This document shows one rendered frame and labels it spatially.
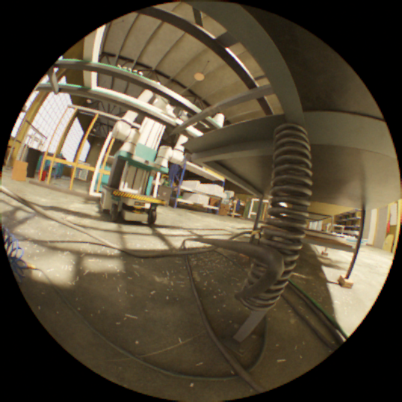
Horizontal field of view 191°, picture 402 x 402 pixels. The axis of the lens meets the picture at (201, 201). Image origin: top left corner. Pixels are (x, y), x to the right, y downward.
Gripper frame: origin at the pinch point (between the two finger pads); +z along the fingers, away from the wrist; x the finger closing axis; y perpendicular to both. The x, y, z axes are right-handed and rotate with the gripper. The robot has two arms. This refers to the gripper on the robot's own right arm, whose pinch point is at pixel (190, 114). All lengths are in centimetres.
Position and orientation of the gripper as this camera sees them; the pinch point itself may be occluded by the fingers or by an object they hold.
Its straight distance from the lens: 87.6
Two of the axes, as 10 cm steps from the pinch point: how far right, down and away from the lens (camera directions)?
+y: 4.7, -3.7, 8.0
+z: 6.0, 8.0, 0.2
